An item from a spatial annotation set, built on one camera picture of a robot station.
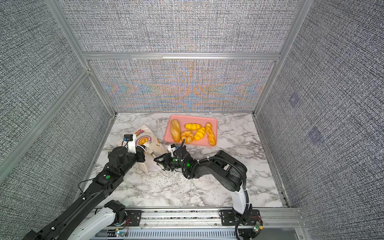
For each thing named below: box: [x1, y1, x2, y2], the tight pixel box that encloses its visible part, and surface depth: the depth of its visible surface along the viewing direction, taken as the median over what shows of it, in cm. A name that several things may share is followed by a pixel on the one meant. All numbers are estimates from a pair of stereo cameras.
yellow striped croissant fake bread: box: [193, 127, 206, 141], surface depth 105 cm
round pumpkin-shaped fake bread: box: [180, 130, 194, 144], surface depth 102 cm
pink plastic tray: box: [164, 114, 218, 147], surface depth 107 cm
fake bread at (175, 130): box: [170, 119, 181, 143], surface depth 105 cm
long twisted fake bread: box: [205, 122, 216, 146], surface depth 105 cm
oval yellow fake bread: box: [184, 122, 202, 131], surface depth 109 cm
